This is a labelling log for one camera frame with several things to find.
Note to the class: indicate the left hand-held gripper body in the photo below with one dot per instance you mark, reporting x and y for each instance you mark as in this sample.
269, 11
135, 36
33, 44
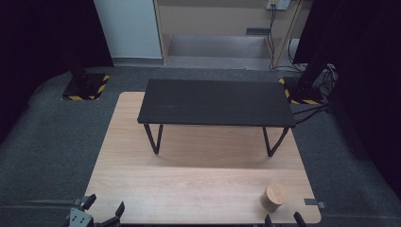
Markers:
80, 219

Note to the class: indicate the wooden cylinder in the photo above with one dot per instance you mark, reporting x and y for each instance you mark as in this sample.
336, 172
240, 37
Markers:
273, 197

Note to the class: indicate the grey table clamp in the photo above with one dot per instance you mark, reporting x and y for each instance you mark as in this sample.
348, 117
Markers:
78, 201
313, 202

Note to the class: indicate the black stand with striped base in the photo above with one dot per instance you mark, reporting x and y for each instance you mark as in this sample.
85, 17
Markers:
85, 86
304, 91

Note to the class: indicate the black raised shelf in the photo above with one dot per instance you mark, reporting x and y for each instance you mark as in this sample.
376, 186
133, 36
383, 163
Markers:
214, 101

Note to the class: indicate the black curtain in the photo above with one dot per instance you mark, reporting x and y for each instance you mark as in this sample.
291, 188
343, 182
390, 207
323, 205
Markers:
38, 47
362, 78

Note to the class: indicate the white panel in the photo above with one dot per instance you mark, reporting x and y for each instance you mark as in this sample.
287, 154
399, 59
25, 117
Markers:
129, 28

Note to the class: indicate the light wooden frame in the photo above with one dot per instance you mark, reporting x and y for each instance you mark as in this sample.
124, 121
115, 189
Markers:
162, 38

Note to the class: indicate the grey wall plate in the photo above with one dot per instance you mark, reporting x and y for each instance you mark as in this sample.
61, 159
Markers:
258, 31

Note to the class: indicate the white wall socket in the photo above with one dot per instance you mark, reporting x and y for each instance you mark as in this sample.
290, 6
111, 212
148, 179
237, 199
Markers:
278, 3

